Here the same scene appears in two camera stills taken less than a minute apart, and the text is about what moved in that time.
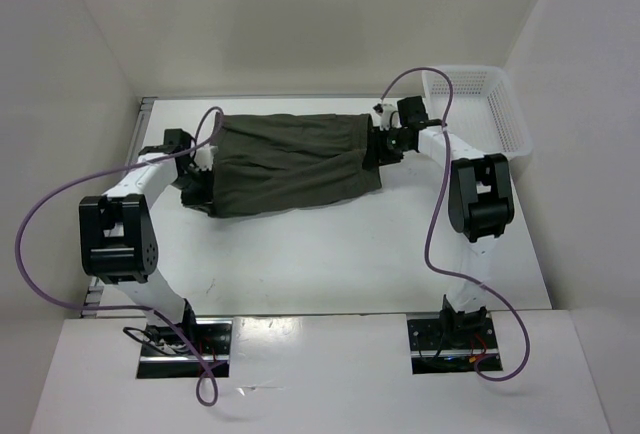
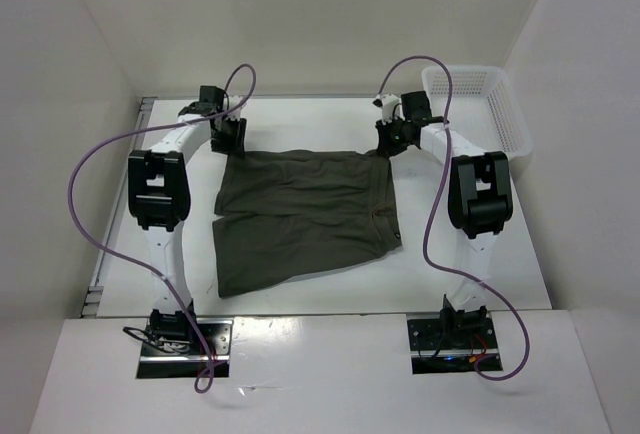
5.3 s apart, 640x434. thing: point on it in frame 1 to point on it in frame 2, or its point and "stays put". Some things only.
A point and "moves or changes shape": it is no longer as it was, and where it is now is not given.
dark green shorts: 263,161 moves or changes shape
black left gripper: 203,202 to 238,142
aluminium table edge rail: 91,302 stays put
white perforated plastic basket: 486,113 stays put
